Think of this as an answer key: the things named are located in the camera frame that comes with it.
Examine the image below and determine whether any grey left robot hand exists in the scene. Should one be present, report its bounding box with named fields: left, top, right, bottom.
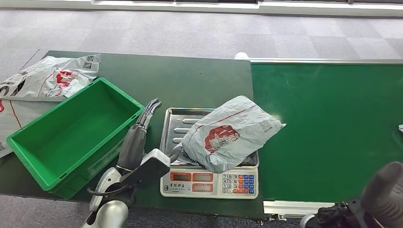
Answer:
left=116, top=97, right=184, bottom=173

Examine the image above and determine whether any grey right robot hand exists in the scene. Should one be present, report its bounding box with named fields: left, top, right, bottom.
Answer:
left=359, top=161, right=403, bottom=228

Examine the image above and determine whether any grey courier bag red print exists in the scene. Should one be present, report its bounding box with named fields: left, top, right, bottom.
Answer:
left=181, top=95, right=287, bottom=174

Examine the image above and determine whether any green conveyor belt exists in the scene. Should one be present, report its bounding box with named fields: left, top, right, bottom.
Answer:
left=250, top=63, right=403, bottom=204

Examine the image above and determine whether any steel scale weighing tray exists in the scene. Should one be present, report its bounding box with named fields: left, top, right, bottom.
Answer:
left=159, top=107, right=260, bottom=169

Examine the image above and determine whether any green plastic crate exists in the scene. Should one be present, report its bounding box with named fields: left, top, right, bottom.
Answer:
left=6, top=77, right=146, bottom=201

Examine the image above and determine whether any white electronic scale body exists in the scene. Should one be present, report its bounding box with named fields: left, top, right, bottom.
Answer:
left=160, top=165, right=259, bottom=200

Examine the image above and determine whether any crumpled grey courier bag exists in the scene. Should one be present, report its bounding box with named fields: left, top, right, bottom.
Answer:
left=0, top=54, right=101, bottom=102

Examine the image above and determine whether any flat white courier bag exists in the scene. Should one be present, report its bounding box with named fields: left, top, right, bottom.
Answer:
left=0, top=99, right=62, bottom=159

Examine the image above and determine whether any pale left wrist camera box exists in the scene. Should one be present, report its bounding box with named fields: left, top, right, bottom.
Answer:
left=119, top=149, right=172, bottom=190

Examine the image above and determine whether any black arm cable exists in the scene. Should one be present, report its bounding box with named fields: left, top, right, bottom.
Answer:
left=86, top=185, right=128, bottom=198

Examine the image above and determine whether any silver conveyor side rail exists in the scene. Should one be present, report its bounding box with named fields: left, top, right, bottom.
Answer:
left=263, top=200, right=337, bottom=219
left=245, top=57, right=403, bottom=65

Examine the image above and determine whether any white wall ledge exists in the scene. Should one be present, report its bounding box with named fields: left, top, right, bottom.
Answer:
left=0, top=0, right=403, bottom=18

